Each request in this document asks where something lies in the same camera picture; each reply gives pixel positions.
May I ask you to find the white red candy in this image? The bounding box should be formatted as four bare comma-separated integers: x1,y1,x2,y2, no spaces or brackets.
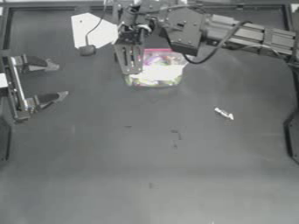
213,107,236,121

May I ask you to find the black metal frame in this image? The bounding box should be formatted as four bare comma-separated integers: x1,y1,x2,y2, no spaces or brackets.
0,0,299,167

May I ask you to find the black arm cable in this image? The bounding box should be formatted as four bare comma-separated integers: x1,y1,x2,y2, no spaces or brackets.
180,20,252,65

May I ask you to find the clear bag with pink zip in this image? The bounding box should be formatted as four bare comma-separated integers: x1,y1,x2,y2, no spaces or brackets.
123,47,190,88

